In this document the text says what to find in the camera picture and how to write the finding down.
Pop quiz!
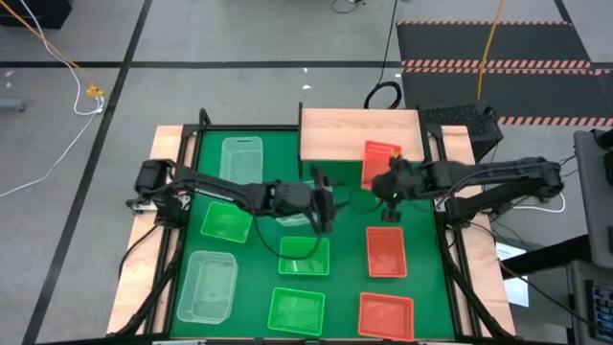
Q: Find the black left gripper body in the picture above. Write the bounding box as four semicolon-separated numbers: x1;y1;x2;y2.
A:
275;179;336;220

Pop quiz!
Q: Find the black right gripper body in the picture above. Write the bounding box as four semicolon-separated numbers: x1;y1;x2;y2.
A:
372;160;428;202

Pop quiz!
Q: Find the red slatted plastic basket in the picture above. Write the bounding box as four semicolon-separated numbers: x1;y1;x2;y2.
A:
357;291;416;342
365;226;409;280
361;139;403;191

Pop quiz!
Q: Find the green slatted plastic basket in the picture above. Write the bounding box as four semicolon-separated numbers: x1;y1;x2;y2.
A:
266;287;327;337
199;200;254;244
278;236;331;277

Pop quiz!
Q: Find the clear plastic basket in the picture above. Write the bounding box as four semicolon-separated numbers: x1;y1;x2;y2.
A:
219;135;264;186
176;249;239;325

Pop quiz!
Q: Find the wooden shelf with black legs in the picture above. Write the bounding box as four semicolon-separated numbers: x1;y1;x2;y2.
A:
297;102;427;164

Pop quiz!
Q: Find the green table mat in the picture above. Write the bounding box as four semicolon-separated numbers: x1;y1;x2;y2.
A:
169;128;457;340

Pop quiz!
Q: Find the white paper sheet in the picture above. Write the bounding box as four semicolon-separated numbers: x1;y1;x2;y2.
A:
494;241;531;309

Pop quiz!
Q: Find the black support beam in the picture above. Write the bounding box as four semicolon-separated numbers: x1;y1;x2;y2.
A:
499;233;591;280

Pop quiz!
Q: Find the black hazard-striped floor mat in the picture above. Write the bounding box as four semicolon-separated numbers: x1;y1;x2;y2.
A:
395;19;613;128

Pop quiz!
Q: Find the grey equipment cart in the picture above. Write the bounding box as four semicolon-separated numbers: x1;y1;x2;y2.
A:
572;127;613;345

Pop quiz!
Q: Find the black control panel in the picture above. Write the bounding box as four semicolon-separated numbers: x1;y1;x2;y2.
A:
584;280;613;344

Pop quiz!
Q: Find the grey floor object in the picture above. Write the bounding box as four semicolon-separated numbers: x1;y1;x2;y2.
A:
0;97;28;114

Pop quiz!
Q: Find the black floor box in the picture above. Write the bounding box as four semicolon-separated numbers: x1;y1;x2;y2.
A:
0;0;74;30

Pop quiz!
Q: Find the black floor cable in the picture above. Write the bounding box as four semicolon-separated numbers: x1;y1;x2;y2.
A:
362;0;404;111

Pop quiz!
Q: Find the yellow hanging cable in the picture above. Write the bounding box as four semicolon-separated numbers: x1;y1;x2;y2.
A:
476;0;507;101

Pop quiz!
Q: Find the white floor cable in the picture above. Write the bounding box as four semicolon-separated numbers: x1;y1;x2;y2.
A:
0;0;105;198

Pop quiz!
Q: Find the orange floor cable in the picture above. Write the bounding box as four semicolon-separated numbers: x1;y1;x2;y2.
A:
0;0;105;100

